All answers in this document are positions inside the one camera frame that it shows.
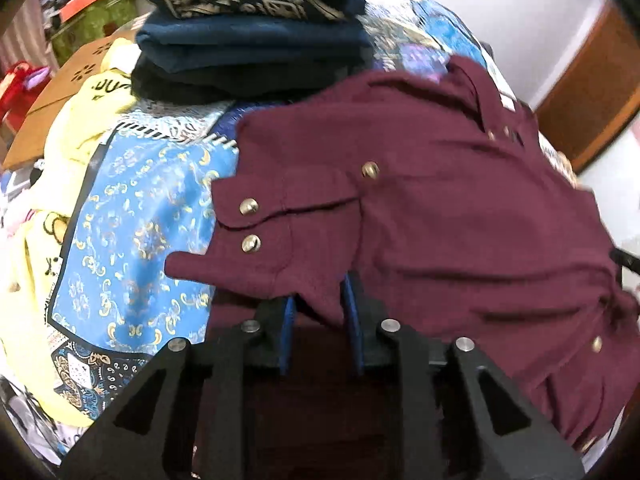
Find red plush toy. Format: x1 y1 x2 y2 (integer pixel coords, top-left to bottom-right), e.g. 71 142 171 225
0 59 53 117

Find wooden door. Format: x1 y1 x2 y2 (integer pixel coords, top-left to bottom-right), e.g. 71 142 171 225
534 0 640 173

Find striped brown curtain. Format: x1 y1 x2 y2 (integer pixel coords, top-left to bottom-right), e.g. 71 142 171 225
0 0 56 68

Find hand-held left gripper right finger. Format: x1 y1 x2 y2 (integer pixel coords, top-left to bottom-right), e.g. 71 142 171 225
339 271 587 480

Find orange box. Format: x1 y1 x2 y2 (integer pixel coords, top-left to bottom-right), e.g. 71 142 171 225
56 0 115 25

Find green patterned box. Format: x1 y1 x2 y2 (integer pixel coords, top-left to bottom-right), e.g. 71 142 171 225
49 0 140 67

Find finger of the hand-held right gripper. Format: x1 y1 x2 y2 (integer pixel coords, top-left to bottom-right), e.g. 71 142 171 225
609 246 640 276

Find stack of folded dark clothes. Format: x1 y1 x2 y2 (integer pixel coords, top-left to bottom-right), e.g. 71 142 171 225
134 0 375 70

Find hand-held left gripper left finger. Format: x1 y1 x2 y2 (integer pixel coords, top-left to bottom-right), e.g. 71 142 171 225
59 294 302 480

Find pile of papers and bags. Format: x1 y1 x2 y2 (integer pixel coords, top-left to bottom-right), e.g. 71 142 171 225
0 160 81 466

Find yellow printed garment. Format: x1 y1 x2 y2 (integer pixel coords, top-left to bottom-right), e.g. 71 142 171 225
0 37 143 427

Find wooden lap desk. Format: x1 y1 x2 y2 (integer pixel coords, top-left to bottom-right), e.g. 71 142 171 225
2 27 137 172

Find maroon button-up shirt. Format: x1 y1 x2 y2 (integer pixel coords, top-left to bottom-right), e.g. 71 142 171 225
164 54 640 480

